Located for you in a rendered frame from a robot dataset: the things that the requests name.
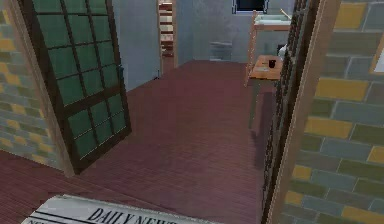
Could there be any white printed newspaper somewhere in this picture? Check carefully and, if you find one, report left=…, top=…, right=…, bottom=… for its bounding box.
left=20, top=194, right=224, bottom=224

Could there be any grey box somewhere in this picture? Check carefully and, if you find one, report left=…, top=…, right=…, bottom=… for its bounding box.
left=209, top=41, right=233, bottom=61

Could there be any red and white striped door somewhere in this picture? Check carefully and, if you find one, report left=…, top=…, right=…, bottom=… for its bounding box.
left=157, top=0, right=178, bottom=75

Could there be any wooden side table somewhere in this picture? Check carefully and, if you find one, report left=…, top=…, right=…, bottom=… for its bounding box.
left=247, top=54, right=284, bottom=130

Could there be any dark green glass-paned door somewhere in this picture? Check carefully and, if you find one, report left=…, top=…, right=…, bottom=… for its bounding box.
left=18, top=0, right=132, bottom=175

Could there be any dark window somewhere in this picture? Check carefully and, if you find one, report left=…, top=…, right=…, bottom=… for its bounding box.
left=232, top=0, right=270, bottom=14

